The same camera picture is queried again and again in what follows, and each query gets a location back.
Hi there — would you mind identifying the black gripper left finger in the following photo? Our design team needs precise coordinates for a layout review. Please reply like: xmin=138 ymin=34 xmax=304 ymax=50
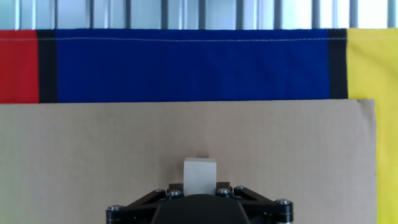
xmin=105 ymin=182 xmax=185 ymax=224

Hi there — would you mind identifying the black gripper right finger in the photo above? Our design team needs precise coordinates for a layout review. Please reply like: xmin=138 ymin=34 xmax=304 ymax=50
xmin=215 ymin=182 xmax=294 ymax=224

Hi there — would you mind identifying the cream wooden cube block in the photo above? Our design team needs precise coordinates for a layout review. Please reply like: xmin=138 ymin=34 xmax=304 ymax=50
xmin=183 ymin=157 xmax=217 ymax=196

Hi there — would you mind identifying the colour block patterned cloth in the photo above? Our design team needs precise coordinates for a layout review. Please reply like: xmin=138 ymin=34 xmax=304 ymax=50
xmin=0 ymin=27 xmax=398 ymax=224

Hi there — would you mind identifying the brown cardboard sheet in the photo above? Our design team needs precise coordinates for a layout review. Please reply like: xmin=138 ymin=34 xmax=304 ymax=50
xmin=0 ymin=98 xmax=377 ymax=224

